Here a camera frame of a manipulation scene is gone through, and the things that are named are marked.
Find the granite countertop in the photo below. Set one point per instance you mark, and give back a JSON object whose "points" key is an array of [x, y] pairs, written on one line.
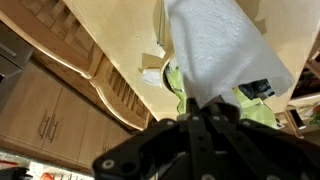
{"points": [[50, 166]]}

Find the dark snack bag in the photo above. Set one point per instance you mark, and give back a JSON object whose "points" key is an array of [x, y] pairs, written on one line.
{"points": [[256, 88]]}

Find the wooden slat-back chair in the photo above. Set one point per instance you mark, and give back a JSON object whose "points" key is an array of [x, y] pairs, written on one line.
{"points": [[306, 100], [113, 90]]}

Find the white paper napkin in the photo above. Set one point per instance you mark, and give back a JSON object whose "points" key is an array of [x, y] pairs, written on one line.
{"points": [[150, 77]]}

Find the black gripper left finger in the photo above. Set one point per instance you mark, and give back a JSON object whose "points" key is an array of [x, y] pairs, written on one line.
{"points": [[160, 150]]}

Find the wooden base kitchen cabinets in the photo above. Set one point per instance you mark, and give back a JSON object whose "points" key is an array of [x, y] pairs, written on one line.
{"points": [[66, 113]]}

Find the wooden bowl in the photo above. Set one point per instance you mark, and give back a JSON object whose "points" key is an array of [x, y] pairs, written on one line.
{"points": [[164, 75]]}

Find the black kitchen stove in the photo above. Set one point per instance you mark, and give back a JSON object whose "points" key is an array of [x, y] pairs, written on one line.
{"points": [[10, 50]]}

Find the wooden chair back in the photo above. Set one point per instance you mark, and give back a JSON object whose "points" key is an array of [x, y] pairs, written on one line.
{"points": [[50, 30]]}

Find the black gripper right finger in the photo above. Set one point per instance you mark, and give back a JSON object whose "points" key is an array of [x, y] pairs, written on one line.
{"points": [[266, 153]]}

